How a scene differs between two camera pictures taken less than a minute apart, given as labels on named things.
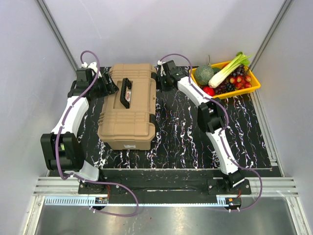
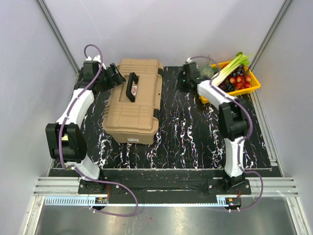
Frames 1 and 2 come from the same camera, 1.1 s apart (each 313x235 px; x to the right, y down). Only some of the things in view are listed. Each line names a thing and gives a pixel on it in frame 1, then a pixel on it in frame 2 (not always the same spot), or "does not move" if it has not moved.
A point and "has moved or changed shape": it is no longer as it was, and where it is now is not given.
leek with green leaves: x=242 y=59 does not move
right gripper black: x=162 y=89 to x=178 y=81
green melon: x=203 y=74 does not move
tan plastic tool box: x=127 y=120 has moved or changed shape
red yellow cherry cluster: x=241 y=82 does not move
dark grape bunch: x=227 y=86 does not move
